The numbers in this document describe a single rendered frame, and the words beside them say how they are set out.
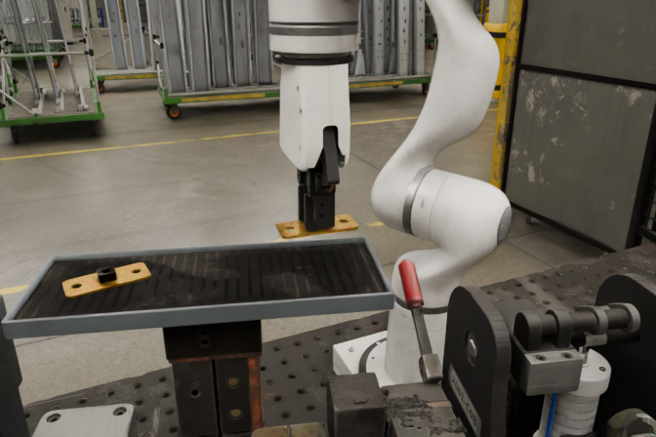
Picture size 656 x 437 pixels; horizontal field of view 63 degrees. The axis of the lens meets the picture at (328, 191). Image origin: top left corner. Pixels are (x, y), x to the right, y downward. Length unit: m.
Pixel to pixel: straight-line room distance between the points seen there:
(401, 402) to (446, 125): 0.45
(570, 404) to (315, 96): 0.39
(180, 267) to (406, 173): 0.42
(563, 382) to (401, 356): 0.54
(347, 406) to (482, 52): 0.56
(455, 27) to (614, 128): 2.33
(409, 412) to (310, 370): 0.67
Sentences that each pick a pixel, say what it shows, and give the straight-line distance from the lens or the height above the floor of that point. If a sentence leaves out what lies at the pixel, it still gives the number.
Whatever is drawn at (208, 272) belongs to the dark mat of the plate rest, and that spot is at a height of 1.16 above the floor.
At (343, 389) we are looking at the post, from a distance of 0.53.
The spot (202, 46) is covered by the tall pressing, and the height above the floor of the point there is 0.86.
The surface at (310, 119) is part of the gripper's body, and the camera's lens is 0.48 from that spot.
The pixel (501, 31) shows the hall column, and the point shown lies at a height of 1.00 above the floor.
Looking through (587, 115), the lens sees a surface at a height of 0.84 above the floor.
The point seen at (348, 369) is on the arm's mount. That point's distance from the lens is 1.11.
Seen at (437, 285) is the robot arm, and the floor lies 0.99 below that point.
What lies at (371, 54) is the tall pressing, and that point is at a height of 0.63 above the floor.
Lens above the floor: 1.44
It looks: 20 degrees down
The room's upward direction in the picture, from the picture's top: straight up
